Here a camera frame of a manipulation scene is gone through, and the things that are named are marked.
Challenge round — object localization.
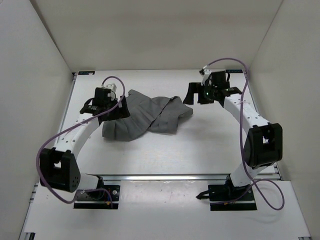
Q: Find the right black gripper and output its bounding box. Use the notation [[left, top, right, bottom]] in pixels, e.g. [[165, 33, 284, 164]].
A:
[[183, 83, 217, 106]]

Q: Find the grey pleated skirt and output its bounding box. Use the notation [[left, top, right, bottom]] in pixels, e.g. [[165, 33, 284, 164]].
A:
[[102, 89, 194, 142]]

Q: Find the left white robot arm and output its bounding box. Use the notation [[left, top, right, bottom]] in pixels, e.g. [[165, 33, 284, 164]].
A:
[[39, 83, 130, 199]]

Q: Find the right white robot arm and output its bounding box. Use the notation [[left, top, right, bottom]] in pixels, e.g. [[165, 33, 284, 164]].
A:
[[183, 70, 283, 200]]

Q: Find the right blue table label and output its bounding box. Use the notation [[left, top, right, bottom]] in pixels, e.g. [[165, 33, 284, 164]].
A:
[[225, 69, 243, 74]]

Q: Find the blue table label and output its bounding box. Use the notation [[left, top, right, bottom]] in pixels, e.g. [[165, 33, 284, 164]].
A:
[[78, 71, 95, 76], [225, 69, 243, 74]]

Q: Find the left blue table label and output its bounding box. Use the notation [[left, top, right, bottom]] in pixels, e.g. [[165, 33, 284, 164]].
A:
[[78, 71, 95, 76]]

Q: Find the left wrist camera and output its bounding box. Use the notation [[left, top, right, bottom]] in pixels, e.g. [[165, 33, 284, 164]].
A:
[[105, 83, 117, 98]]

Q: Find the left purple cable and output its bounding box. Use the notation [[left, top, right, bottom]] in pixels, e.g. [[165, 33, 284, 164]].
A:
[[36, 76, 126, 204]]

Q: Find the aluminium table front rail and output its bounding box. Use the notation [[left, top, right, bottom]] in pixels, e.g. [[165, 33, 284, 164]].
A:
[[97, 174, 227, 181]]

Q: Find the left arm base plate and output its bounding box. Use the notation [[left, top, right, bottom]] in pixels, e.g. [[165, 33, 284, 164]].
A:
[[73, 184, 121, 210]]

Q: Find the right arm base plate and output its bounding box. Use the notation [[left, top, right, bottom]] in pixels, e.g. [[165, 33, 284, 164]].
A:
[[196, 183, 257, 211]]

